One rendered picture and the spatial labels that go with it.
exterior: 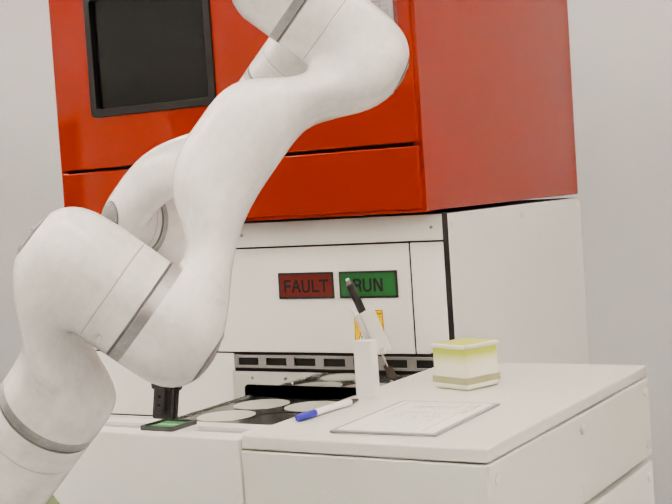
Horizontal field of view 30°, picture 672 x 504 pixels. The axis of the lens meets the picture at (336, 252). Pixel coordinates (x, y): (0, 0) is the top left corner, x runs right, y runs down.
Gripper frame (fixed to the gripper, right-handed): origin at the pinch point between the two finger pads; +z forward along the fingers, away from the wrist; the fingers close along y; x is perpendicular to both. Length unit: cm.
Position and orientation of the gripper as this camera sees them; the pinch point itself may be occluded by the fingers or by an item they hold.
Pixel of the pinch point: (165, 404)
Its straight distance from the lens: 175.8
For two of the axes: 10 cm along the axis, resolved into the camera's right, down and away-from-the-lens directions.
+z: -0.4, 9.9, -1.3
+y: -5.1, -1.3, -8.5
